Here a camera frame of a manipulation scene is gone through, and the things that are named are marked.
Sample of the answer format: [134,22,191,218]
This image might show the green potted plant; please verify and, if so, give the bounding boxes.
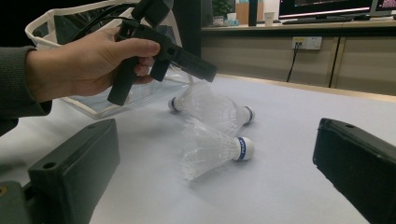
[211,0,234,27]

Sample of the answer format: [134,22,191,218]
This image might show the white shuttlecock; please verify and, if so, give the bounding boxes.
[180,118,255,181]
[211,94,256,136]
[167,81,219,120]

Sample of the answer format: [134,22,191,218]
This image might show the black metal stand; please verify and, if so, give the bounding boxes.
[172,0,204,57]

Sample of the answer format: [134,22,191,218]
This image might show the computer monitor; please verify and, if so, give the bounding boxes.
[278,0,375,20]
[370,0,396,17]

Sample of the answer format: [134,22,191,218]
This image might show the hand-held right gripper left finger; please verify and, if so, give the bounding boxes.
[27,119,120,224]

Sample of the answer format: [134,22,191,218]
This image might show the black power cable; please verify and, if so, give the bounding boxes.
[286,42,302,83]

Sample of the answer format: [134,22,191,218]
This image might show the left hand-held gripper cable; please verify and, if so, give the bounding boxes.
[66,3,141,43]

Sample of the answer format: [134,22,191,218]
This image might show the black keyboard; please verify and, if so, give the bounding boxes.
[281,15,353,25]

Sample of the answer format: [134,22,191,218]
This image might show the wooden cabinet with items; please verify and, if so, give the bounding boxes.
[200,17,396,96]

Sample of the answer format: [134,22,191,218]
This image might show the white wall socket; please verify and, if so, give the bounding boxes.
[291,36,323,50]

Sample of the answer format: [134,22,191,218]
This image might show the white paper cup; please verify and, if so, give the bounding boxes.
[263,11,276,27]

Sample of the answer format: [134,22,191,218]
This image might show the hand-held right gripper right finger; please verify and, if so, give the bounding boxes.
[312,117,396,224]

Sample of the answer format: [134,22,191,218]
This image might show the clear plastic bag beige trim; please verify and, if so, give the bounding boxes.
[24,0,200,119]

